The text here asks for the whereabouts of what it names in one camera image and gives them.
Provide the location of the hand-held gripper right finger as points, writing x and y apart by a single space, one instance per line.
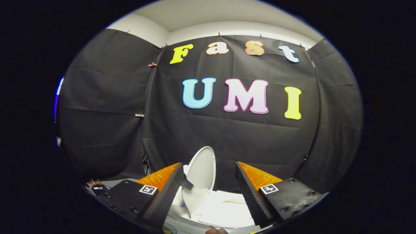
250 196

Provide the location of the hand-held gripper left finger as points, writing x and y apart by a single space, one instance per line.
169 196

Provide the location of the black backdrop cloth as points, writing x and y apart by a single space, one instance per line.
227 139

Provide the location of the silver cloth clip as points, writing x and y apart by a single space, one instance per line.
139 115

